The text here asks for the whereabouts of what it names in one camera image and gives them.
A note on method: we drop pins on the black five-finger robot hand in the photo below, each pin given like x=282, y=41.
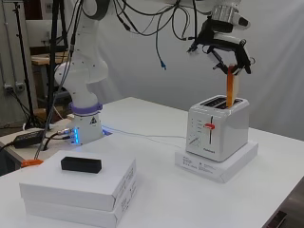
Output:
x=221, y=38

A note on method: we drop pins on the orange slice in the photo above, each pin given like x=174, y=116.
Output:
x=231, y=90

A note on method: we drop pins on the white seven-joint robot arm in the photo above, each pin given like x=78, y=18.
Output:
x=85, y=69

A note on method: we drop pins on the white hanging sheet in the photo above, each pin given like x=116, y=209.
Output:
x=278, y=79

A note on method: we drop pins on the steel toaster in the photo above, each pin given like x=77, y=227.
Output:
x=218, y=129

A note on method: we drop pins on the white flat box with print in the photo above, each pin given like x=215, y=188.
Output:
x=218, y=169

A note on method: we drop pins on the black tripod stand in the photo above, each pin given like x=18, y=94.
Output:
x=54, y=63

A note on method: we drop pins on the wooden desk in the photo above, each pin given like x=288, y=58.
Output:
x=47, y=58

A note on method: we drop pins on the black block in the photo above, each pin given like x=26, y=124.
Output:
x=81, y=164

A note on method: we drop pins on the thin black light stand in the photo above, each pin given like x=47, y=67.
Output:
x=23, y=63

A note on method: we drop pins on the large white flat box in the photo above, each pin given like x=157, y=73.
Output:
x=72, y=186
x=79, y=213

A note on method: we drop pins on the black power adapter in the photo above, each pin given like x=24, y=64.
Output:
x=28, y=138

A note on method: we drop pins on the orange clamp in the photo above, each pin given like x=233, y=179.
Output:
x=31, y=163

